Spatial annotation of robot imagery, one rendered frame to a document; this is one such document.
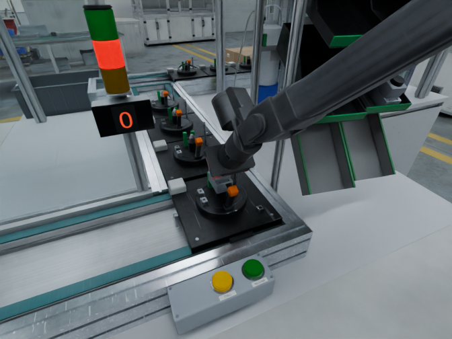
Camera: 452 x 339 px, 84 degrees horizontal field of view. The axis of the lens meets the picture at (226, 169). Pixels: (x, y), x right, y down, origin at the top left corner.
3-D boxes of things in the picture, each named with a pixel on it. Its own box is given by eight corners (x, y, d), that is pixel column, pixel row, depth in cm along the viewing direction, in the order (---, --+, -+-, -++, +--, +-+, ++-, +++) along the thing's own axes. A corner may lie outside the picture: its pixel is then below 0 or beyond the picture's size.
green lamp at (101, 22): (120, 40, 48) (113, 9, 45) (91, 42, 46) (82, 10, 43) (118, 36, 51) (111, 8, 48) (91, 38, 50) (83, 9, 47)
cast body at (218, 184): (233, 190, 63) (233, 167, 59) (216, 194, 62) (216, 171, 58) (220, 172, 70) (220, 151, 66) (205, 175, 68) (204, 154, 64)
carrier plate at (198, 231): (282, 222, 64) (282, 217, 63) (192, 253, 57) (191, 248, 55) (241, 172, 82) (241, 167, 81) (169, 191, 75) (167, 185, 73)
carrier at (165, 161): (239, 170, 83) (240, 136, 76) (167, 187, 76) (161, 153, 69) (213, 138, 102) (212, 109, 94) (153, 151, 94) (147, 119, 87)
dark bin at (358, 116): (362, 120, 60) (381, 96, 53) (312, 125, 57) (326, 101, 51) (317, 47, 73) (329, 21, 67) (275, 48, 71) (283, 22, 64)
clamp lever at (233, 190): (233, 206, 62) (239, 191, 56) (226, 208, 62) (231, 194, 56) (228, 194, 64) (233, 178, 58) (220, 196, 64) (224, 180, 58)
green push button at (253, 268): (266, 277, 52) (266, 271, 51) (248, 284, 51) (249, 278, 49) (256, 261, 55) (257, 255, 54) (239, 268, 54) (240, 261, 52)
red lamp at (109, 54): (126, 67, 50) (120, 40, 48) (99, 70, 49) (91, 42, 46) (124, 62, 54) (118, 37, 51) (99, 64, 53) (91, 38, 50)
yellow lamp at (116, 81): (131, 92, 53) (126, 68, 50) (106, 95, 52) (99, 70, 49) (129, 85, 57) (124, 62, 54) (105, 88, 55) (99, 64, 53)
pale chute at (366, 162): (383, 176, 74) (396, 173, 70) (344, 182, 72) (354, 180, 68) (360, 89, 79) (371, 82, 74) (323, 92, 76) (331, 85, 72)
